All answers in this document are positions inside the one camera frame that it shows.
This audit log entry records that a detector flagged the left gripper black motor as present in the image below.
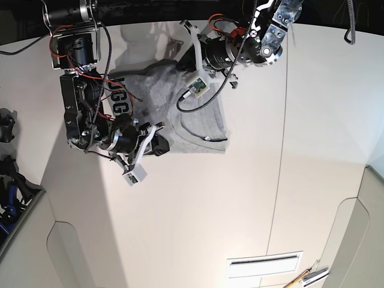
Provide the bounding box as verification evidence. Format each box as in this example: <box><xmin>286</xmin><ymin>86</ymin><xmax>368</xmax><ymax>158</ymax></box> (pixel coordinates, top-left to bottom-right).
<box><xmin>176</xmin><ymin>20</ymin><xmax>238</xmax><ymax>89</ymax></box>

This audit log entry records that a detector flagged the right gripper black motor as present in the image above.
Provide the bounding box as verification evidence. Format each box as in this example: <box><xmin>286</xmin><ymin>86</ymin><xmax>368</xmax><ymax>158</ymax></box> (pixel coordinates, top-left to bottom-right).
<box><xmin>106</xmin><ymin>115</ymin><xmax>170</xmax><ymax>171</ymax></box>

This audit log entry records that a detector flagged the grey T-shirt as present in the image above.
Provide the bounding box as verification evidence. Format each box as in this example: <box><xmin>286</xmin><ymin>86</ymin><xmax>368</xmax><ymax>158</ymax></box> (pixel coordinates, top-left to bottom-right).
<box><xmin>110</xmin><ymin>59</ymin><xmax>229</xmax><ymax>154</ymax></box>

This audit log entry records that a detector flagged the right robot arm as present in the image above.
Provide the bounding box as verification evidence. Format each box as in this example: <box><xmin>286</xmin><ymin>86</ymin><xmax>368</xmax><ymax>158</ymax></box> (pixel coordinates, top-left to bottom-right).
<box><xmin>42</xmin><ymin>1</ymin><xmax>170</xmax><ymax>172</ymax></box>

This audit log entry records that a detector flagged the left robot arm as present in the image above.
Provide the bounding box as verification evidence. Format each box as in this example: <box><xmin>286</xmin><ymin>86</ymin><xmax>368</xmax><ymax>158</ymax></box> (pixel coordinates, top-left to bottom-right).
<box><xmin>176</xmin><ymin>1</ymin><xmax>302</xmax><ymax>95</ymax></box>

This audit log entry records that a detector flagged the blue and black equipment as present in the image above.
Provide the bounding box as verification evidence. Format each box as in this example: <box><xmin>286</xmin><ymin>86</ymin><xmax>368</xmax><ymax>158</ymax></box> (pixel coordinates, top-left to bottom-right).
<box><xmin>1</xmin><ymin>155</ymin><xmax>43</xmax><ymax>242</ymax></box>

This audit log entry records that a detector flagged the black object at left edge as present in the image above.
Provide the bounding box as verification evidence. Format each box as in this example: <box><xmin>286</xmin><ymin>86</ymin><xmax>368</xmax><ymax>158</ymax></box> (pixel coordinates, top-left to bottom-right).
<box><xmin>0</xmin><ymin>108</ymin><xmax>16</xmax><ymax>143</ymax></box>

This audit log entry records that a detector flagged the white ceiling air vent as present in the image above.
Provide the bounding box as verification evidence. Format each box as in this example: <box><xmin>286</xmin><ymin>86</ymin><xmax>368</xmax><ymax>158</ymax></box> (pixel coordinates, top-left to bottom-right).
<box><xmin>227</xmin><ymin>251</ymin><xmax>303</xmax><ymax>278</ymax></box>

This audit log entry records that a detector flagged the white flat device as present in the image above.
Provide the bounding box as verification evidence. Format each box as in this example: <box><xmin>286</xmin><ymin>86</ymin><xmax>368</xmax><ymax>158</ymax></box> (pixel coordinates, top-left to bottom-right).
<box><xmin>301</xmin><ymin>268</ymin><xmax>329</xmax><ymax>287</ymax></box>

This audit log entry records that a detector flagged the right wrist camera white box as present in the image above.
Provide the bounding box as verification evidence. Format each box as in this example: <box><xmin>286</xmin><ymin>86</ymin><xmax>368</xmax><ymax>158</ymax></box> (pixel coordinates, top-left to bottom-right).
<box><xmin>122</xmin><ymin>164</ymin><xmax>148</xmax><ymax>187</ymax></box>

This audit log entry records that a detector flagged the wooden handled tool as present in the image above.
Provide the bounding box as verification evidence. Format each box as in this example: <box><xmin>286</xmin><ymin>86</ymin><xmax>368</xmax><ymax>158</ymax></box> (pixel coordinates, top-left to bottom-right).
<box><xmin>284</xmin><ymin>259</ymin><xmax>320</xmax><ymax>288</ymax></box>

